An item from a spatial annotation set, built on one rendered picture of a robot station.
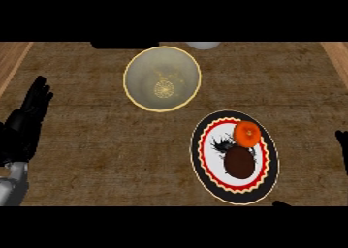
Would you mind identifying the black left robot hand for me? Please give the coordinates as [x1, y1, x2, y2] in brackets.
[0, 76, 55, 168]

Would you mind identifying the brown cupcake with orange frosting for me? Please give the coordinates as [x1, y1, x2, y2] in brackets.
[222, 120, 262, 180]

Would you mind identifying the black red white plate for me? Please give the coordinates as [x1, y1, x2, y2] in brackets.
[190, 109, 280, 205]

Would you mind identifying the beige bowl with yellow rim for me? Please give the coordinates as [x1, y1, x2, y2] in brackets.
[122, 46, 202, 113]

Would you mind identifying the brown woven placemat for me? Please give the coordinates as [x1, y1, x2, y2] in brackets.
[0, 41, 348, 207]

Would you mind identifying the black appliance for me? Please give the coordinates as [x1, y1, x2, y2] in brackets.
[89, 41, 160, 50]

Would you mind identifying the white round object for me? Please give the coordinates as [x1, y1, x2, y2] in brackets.
[184, 41, 222, 50]

